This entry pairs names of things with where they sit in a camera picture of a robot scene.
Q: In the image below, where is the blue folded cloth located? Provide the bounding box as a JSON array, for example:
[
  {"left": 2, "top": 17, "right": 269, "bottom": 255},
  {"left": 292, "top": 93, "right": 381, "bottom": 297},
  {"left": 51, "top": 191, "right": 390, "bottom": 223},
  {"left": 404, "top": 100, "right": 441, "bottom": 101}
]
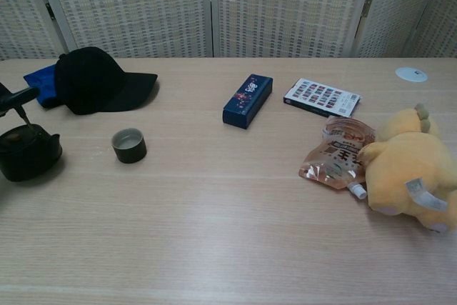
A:
[{"left": 23, "top": 64, "right": 58, "bottom": 108}]

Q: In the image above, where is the yellow plush toy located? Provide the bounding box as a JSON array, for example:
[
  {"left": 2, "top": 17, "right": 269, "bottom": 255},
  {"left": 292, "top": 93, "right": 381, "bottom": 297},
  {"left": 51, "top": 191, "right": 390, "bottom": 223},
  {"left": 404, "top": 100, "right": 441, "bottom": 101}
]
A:
[{"left": 356, "top": 103, "right": 457, "bottom": 235}]

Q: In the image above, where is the small black teapot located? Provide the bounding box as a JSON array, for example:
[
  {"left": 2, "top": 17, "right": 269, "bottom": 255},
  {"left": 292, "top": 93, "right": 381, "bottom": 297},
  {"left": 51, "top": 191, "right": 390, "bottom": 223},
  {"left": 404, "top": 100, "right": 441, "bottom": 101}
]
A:
[{"left": 0, "top": 123, "right": 64, "bottom": 182}]

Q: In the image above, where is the woven folding screen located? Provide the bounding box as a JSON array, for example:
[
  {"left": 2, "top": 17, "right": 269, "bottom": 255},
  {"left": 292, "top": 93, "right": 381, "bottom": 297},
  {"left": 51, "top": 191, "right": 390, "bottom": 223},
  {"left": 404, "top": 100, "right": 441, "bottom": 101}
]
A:
[{"left": 0, "top": 0, "right": 457, "bottom": 61}]

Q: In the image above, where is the dark ceramic teacup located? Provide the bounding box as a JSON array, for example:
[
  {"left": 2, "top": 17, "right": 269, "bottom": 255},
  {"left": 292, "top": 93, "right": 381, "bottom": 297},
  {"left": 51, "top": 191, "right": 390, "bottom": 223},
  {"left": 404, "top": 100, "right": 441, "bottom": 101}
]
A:
[{"left": 111, "top": 127, "right": 148, "bottom": 164}]

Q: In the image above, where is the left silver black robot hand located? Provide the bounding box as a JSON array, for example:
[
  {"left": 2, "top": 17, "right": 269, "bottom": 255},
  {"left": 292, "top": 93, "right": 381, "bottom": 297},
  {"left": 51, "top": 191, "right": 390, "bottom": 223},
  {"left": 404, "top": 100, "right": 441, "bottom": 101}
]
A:
[{"left": 0, "top": 81, "right": 40, "bottom": 131}]

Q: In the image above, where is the navy blue rectangular box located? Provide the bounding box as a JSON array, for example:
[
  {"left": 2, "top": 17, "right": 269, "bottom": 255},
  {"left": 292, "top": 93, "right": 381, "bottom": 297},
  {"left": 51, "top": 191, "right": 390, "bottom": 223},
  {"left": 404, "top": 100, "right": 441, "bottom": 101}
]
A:
[{"left": 222, "top": 74, "right": 274, "bottom": 130}]

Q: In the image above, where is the flat box with colour swatches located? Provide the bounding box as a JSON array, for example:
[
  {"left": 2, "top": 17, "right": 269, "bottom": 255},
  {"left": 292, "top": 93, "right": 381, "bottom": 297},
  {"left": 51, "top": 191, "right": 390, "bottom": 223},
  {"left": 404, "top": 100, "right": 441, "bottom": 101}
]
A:
[{"left": 283, "top": 77, "right": 362, "bottom": 119}]

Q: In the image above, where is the orange drink pouch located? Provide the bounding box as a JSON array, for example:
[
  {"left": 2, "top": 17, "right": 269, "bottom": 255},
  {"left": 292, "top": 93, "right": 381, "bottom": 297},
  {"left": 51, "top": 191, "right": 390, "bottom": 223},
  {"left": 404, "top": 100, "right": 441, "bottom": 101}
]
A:
[{"left": 298, "top": 115, "right": 378, "bottom": 201}]

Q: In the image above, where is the black baseball cap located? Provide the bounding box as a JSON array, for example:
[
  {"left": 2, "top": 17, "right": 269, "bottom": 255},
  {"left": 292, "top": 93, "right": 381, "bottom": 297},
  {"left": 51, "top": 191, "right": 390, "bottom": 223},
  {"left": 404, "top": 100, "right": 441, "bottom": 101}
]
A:
[{"left": 45, "top": 46, "right": 159, "bottom": 116}]

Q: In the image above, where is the white round cable grommet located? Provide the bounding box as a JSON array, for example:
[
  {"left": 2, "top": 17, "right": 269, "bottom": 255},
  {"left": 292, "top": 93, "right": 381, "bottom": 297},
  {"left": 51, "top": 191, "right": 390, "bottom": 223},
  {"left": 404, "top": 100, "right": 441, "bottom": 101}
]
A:
[{"left": 395, "top": 66, "right": 428, "bottom": 83}]

